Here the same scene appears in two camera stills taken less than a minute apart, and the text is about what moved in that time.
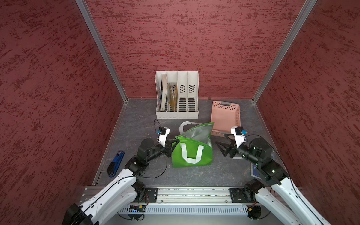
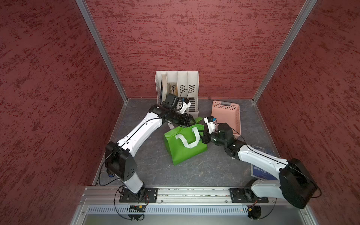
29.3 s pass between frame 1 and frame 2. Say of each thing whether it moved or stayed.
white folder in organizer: stayed
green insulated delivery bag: moved
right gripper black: moved
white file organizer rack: stayed
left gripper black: moved
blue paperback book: stayed
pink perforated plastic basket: stayed
